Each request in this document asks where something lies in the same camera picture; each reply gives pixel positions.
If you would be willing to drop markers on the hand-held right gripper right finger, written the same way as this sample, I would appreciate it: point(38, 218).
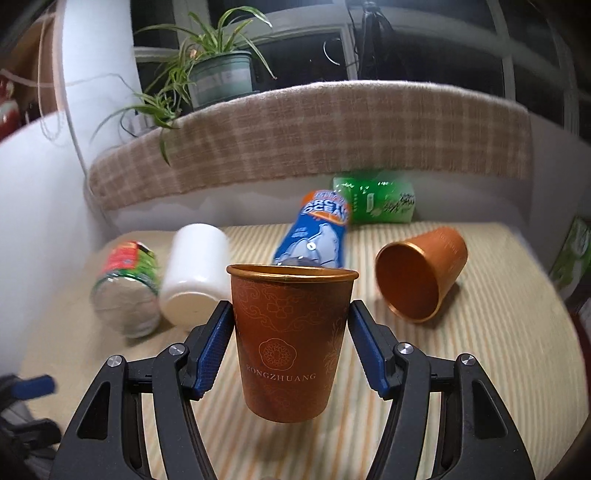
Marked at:
point(369, 357)

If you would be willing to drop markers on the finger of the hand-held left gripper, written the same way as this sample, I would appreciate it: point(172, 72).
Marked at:
point(33, 386)

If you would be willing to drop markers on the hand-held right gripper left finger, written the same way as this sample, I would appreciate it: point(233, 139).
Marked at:
point(213, 353)

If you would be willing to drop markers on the orange patterned paper cup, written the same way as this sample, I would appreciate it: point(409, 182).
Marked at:
point(291, 341)

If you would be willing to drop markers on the white plastic cup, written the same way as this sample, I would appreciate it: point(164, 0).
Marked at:
point(194, 272)

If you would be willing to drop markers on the plain orange paper cup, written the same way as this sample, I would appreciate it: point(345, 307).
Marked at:
point(418, 279)

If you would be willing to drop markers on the red and green labelled can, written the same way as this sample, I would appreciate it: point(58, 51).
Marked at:
point(127, 293)

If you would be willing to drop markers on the striped beige mat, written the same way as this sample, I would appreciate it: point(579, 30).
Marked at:
point(485, 369)

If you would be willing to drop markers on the blue and orange drink can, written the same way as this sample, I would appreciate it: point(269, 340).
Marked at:
point(314, 235)

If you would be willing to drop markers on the beige plaid cushion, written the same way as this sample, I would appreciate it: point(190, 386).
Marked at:
point(323, 138)

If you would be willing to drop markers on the green and white box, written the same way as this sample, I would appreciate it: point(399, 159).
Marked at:
point(572, 258)

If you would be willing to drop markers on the green plant pot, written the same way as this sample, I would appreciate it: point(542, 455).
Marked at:
point(220, 79)

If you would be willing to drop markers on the spider plant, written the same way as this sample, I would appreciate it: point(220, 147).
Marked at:
point(171, 78)

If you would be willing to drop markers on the white window frame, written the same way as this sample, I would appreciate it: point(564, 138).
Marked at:
point(508, 50)

